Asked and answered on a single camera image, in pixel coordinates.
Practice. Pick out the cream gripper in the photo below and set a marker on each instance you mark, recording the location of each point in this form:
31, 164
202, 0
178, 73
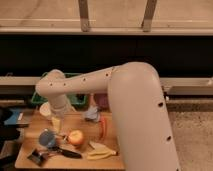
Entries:
57, 122

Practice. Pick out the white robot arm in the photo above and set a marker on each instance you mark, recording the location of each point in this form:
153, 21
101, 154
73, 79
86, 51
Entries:
138, 109

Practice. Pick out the green plastic tray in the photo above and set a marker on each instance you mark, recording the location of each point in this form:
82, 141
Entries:
39, 100

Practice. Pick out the white paper cup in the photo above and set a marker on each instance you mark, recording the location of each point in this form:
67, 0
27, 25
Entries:
45, 110

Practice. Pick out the red yellow apple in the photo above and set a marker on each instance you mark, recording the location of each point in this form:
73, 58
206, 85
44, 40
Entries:
76, 137

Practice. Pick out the dark red grape bunch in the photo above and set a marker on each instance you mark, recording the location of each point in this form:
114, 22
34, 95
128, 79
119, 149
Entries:
81, 97

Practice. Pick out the blue box on left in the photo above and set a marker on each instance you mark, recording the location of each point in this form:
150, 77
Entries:
18, 117

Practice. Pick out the crumpled grey-blue cloth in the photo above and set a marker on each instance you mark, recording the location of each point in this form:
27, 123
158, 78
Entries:
92, 114

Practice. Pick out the red chili pepper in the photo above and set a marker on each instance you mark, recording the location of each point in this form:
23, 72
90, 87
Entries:
103, 122

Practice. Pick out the yellow banana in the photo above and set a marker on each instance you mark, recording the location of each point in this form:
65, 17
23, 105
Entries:
100, 151

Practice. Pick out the black handled knife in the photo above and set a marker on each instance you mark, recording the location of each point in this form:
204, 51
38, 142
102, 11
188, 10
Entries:
67, 153

